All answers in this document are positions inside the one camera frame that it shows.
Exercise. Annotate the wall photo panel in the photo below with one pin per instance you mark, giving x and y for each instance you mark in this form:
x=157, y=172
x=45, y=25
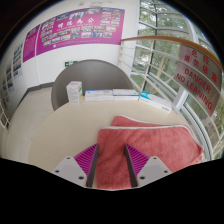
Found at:
x=17, y=60
x=9, y=77

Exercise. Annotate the large magenta photo poster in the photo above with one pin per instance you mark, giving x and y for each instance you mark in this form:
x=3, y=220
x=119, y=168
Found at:
x=80, y=31

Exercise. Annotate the white railing with orange handrail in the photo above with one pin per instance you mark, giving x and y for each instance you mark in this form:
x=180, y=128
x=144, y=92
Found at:
x=160, y=39

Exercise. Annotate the salmon pink towel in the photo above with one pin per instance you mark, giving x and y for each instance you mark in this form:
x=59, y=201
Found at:
x=156, y=145

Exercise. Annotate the red lettered danger sign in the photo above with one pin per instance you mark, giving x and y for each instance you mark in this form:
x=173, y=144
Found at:
x=196, y=80

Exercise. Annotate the green exit sign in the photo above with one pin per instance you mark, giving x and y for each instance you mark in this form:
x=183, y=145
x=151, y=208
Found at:
x=71, y=63

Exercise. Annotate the white stair railing orange handrail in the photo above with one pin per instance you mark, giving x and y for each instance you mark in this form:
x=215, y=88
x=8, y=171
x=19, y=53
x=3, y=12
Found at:
x=3, y=120

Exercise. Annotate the small upright white box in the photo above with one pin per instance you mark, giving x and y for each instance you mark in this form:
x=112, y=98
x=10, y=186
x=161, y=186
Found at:
x=74, y=92

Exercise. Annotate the narrow magenta text poster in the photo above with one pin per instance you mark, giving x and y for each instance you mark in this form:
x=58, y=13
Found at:
x=30, y=44

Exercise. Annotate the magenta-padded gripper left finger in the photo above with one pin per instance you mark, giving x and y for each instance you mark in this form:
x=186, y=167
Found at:
x=85, y=161

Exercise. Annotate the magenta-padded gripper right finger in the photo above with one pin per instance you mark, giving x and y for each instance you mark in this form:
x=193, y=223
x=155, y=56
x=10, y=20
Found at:
x=138, y=161

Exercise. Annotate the flat white blue box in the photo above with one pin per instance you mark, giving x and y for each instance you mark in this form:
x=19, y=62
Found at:
x=126, y=94
x=99, y=95

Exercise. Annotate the grey tub chair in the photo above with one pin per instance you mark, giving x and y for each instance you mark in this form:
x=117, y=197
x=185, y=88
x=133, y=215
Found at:
x=90, y=75

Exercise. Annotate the long white cyan box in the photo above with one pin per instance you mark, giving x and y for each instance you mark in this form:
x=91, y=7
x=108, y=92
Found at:
x=155, y=101

